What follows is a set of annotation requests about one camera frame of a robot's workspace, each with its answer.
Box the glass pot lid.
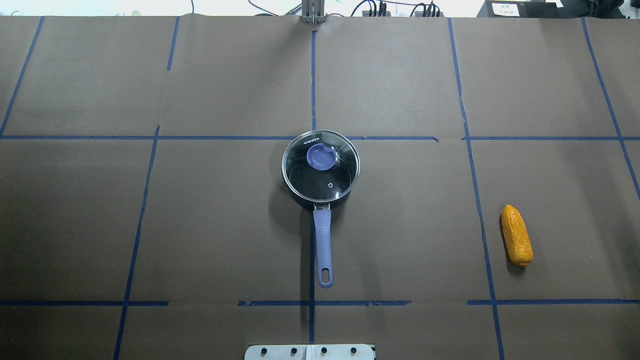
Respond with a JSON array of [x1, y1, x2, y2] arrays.
[[280, 129, 361, 207]]

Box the yellow corn cob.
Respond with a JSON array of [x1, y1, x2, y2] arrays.
[[500, 204, 535, 268]]

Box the black power box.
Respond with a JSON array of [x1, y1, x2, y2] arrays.
[[476, 0, 560, 19]]

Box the blue saucepan with handle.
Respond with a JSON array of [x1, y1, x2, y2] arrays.
[[281, 130, 361, 289]]

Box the aluminium frame post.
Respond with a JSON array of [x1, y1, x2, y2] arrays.
[[299, 0, 326, 24]]

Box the white pillar mount base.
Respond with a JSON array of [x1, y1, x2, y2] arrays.
[[244, 343, 377, 360]]

